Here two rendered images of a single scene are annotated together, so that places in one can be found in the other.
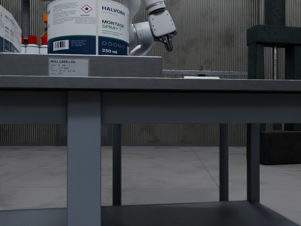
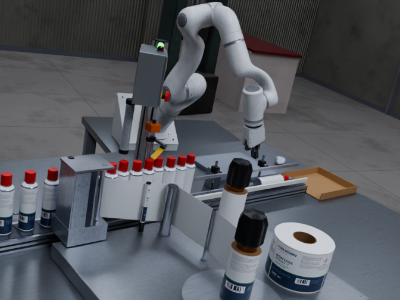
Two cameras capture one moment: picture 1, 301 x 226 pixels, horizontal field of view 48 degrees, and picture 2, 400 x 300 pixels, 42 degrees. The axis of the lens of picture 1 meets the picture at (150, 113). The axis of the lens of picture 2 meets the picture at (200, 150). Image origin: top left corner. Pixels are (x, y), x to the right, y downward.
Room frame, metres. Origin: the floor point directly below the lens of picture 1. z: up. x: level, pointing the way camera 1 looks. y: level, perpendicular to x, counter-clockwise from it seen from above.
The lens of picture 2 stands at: (-0.21, 1.33, 1.79)
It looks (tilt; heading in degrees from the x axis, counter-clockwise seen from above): 19 degrees down; 326
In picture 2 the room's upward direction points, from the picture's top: 11 degrees clockwise
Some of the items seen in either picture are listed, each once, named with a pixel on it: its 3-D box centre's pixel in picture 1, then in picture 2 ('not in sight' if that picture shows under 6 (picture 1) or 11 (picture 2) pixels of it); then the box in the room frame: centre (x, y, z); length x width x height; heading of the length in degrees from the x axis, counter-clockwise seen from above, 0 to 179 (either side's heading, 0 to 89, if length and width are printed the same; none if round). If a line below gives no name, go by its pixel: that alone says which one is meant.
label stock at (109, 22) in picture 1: (89, 39); (299, 256); (0.84, 0.15, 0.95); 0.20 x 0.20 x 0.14
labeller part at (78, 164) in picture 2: not in sight; (87, 163); (1.24, 0.77, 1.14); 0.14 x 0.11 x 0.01; 99
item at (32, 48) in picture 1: (32, 61); (145, 184); (1.37, 0.48, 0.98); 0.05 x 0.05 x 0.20
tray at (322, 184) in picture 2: not in sight; (319, 182); (1.54, -0.62, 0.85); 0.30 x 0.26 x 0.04; 99
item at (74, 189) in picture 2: not in sight; (81, 199); (1.24, 0.77, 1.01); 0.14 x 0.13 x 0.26; 99
